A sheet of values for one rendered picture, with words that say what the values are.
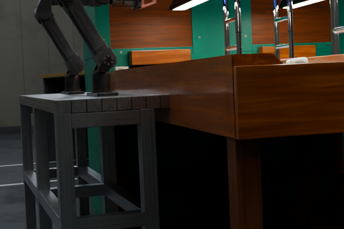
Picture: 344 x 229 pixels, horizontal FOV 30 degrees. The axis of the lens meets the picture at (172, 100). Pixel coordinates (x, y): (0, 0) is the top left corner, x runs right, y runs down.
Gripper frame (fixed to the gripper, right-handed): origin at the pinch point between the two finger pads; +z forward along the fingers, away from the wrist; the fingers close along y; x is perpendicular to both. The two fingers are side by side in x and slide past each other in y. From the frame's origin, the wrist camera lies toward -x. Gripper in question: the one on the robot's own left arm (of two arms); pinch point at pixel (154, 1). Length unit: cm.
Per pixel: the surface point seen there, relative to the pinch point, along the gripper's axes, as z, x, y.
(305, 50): 88, 20, 20
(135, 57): -1.4, 23.6, 26.8
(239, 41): 29.4, 19.3, -25.8
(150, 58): 5.7, 24.1, 26.3
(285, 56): 77, 23, 21
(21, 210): -50, 108, 101
